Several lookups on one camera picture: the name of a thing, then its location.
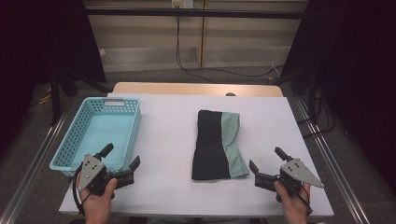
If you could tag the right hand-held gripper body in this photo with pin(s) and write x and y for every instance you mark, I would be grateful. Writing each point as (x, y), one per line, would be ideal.
(295, 172)

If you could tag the black and green cloth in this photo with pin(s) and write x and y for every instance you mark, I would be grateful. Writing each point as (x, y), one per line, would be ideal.
(211, 146)

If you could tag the person's right hand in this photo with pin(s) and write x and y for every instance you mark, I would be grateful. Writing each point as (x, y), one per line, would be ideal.
(294, 207)

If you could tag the black horizontal bar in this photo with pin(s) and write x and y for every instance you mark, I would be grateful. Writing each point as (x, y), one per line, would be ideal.
(193, 13)

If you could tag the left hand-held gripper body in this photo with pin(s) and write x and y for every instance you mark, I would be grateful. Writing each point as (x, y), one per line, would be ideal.
(91, 169)

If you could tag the person's left hand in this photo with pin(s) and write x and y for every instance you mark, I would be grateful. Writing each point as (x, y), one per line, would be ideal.
(96, 205)

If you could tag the white wall socket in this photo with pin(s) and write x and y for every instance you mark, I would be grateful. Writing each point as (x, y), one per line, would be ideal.
(182, 3)

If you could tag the turquoise plastic basket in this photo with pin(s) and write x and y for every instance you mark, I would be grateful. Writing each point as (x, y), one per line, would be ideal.
(102, 130)

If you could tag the wooden table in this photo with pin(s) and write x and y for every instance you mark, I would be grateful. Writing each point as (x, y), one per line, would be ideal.
(186, 88)

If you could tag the dark round table grommet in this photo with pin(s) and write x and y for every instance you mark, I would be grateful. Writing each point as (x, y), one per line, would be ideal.
(230, 94)

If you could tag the black curtain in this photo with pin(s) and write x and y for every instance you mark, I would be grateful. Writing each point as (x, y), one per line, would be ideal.
(37, 46)
(358, 77)

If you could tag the black stand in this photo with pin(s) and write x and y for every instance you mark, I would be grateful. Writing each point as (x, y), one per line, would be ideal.
(311, 93)
(56, 96)

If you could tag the metal floor rail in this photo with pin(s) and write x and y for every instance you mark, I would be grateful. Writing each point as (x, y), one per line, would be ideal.
(330, 158)
(34, 161)

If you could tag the white table cover board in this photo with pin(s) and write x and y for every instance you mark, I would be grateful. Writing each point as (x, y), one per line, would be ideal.
(168, 174)

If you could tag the small white wall tag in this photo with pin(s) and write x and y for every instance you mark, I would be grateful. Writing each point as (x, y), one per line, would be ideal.
(102, 52)

